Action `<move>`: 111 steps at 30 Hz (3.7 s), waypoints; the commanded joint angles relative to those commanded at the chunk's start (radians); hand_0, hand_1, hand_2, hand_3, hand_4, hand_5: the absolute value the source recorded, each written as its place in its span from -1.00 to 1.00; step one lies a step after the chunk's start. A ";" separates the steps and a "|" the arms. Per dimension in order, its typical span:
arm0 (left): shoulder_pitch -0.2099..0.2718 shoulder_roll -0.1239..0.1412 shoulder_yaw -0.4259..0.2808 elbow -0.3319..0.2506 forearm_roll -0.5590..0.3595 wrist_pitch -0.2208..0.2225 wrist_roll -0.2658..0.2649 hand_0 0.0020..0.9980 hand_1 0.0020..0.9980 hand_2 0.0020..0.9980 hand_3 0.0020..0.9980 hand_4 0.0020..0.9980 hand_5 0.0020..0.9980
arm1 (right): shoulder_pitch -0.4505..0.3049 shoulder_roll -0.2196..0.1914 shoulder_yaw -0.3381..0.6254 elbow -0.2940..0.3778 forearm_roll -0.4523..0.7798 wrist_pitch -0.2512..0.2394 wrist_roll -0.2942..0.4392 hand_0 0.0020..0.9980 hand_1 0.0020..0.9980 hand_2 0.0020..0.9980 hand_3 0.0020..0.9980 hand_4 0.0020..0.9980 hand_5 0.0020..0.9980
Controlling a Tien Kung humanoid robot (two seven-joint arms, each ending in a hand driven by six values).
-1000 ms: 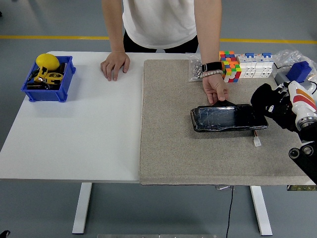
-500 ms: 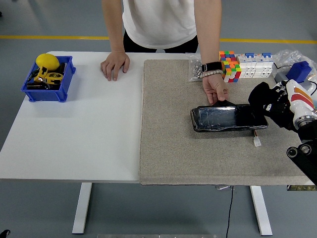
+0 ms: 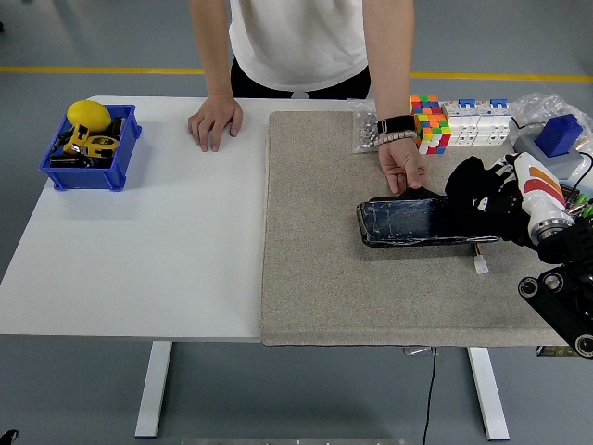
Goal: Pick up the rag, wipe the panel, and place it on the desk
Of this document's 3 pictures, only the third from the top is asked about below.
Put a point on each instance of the yellow tape measure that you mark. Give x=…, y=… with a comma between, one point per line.
x=101, y=146

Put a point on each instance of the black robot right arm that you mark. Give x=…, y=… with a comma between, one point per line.
x=556, y=296

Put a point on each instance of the crumpled clear plastic bag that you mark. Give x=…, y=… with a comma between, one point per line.
x=537, y=104

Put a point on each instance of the grey box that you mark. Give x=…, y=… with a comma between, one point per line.
x=526, y=143

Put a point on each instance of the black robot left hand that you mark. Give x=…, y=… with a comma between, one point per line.
x=7, y=438

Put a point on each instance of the yellow lemon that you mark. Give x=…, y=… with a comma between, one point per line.
x=88, y=115

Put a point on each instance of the person's left forearm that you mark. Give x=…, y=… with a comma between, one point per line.
x=389, y=55

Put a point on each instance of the blue plastic bin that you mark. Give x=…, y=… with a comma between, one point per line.
x=92, y=178

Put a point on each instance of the person's right hand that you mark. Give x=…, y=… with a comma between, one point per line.
x=215, y=118

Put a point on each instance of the clear bag of metal nuts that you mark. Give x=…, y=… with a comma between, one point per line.
x=363, y=134

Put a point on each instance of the multicolour puzzle cube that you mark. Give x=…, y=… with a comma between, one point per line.
x=426, y=103
x=435, y=134

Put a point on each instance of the person's right forearm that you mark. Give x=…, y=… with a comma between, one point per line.
x=210, y=46

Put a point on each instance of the white table leg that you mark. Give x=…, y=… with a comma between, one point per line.
x=491, y=408
x=153, y=394

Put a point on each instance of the green connectors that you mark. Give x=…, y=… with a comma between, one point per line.
x=586, y=206

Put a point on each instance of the person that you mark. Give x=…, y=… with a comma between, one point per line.
x=296, y=41

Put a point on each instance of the grey-brown mat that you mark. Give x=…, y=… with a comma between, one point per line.
x=324, y=278

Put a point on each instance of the black wristwatch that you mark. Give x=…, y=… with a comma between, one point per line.
x=396, y=123

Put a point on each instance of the white circuit breaker blue tab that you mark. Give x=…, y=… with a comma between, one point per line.
x=495, y=127
x=461, y=127

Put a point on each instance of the person's left hand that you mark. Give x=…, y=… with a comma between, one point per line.
x=400, y=162

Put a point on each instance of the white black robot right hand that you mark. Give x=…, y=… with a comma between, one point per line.
x=539, y=194

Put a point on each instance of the silver bracket under table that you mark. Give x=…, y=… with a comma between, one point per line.
x=417, y=350

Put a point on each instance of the yellow black hand tool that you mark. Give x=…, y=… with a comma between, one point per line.
x=76, y=136

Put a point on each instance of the blue block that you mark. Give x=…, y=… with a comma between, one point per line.
x=558, y=136

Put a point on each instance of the black glossy display panel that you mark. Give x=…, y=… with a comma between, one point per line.
x=398, y=222

